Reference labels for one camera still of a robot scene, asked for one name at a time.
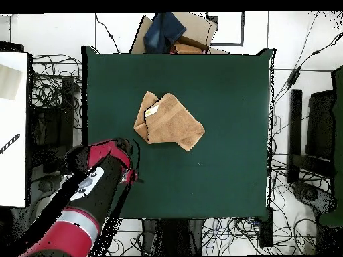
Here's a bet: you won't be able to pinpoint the tan terry towel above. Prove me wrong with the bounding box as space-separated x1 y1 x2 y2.
133 90 206 153

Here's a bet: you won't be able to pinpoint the black flat panel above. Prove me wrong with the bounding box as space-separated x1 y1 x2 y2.
305 89 336 161

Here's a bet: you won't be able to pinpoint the black equipment rack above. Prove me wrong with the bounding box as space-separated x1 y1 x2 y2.
27 77 76 175

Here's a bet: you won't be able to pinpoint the dark green table cloth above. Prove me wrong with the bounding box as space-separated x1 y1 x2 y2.
81 45 275 222

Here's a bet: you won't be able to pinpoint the white desk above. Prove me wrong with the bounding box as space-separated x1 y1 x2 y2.
0 52 29 208

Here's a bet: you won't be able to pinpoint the black striped tool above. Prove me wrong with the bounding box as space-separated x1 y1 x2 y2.
0 133 21 155

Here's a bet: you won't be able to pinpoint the black power strip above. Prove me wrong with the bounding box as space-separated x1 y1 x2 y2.
257 207 275 248

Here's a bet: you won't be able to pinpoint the folded orange-brown cloth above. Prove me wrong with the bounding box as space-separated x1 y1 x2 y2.
171 35 210 54

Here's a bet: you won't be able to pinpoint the blue denim jeans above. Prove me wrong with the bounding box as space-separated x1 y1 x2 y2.
143 11 188 54

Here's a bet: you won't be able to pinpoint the beige paper sheet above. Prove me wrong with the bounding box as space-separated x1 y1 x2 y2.
0 64 23 101

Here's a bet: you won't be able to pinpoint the black upright bar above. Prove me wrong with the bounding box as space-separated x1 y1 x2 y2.
286 88 303 185

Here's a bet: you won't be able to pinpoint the brown cardboard box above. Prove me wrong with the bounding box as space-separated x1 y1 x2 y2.
129 11 230 54

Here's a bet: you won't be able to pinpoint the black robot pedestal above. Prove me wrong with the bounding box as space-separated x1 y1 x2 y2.
141 218 205 256

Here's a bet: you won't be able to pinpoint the tangled black cable heap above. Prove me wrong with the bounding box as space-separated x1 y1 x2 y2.
200 217 317 256
30 53 82 108

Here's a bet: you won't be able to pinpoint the thin black cable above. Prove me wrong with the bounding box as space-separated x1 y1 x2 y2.
95 13 121 54

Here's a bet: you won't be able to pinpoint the black device with cables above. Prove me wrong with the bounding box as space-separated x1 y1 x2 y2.
291 181 337 215

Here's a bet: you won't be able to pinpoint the black cable with adapter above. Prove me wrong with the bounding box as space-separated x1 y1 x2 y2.
273 31 343 108

